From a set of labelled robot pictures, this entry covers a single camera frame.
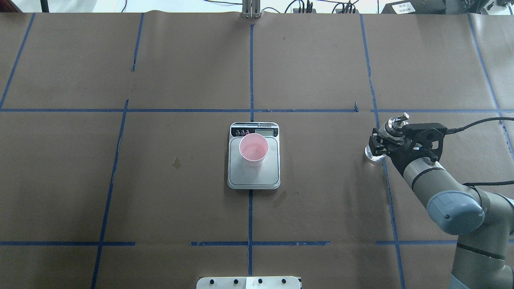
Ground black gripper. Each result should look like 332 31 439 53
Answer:
369 128 442 175

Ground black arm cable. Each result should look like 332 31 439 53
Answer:
446 116 514 187

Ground silver digital kitchen scale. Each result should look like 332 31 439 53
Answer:
227 122 281 190

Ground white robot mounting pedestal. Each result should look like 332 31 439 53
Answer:
196 276 302 289

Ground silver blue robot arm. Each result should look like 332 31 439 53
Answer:
367 123 513 289

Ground clear glass sauce bottle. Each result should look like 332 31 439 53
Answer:
365 113 410 162

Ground aluminium frame post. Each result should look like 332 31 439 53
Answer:
241 0 262 19

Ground black box with label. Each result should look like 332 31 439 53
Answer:
380 0 447 14

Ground pink paper cup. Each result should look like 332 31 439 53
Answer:
239 133 269 167

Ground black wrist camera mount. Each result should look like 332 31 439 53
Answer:
402 123 448 162

